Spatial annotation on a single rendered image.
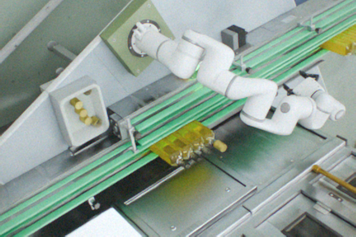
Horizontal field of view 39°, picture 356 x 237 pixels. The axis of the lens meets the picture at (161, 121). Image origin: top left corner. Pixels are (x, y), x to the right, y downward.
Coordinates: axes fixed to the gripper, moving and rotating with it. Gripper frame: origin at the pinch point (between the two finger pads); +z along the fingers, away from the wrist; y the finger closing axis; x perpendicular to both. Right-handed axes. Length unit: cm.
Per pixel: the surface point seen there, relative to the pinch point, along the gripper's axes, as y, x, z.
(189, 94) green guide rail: -40.2, 19.8, 12.7
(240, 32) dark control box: -2.0, 14.3, 29.4
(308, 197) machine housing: -30, -12, -41
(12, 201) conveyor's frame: -119, 43, 4
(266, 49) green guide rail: 3.5, 2.1, 22.4
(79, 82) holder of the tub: -72, 53, 22
